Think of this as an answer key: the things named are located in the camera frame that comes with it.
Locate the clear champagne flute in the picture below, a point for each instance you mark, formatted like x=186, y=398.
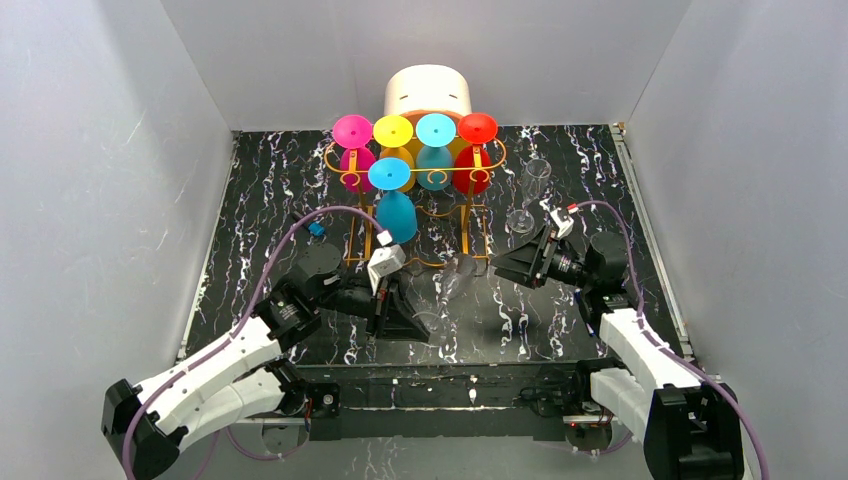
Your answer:
x=533, y=182

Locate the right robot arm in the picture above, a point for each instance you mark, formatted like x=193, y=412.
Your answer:
x=687, y=428

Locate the gold wire wine glass rack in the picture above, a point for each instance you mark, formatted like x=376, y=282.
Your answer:
x=459, y=217

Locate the blue front wine glass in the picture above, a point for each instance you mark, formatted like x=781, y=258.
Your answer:
x=395, y=211

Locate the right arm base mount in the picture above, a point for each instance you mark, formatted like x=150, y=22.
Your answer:
x=588, y=425

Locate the pink wine glass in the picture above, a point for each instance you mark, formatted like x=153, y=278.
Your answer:
x=353, y=133

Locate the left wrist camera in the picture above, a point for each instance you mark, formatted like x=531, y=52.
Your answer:
x=385, y=261

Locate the yellow wine glass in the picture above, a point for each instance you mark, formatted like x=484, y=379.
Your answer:
x=393, y=133

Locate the light blue rear wine glass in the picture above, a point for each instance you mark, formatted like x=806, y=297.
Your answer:
x=435, y=131

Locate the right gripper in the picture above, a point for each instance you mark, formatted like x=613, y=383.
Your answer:
x=542, y=259

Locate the blue and white marker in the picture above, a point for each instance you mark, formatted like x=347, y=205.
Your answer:
x=586, y=310

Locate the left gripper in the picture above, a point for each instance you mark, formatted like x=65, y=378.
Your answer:
x=382, y=307

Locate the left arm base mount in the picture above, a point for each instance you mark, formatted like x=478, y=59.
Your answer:
x=287, y=430

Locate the clear wine glass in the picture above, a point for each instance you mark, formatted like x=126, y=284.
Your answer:
x=454, y=279

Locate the red wine glass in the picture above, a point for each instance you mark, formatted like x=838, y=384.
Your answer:
x=476, y=142

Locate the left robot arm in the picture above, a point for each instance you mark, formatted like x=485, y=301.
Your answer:
x=245, y=372

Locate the white cylindrical container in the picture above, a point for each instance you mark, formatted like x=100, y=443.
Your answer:
x=427, y=88

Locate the black marker with blue cap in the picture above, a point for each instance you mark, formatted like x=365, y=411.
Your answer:
x=313, y=226

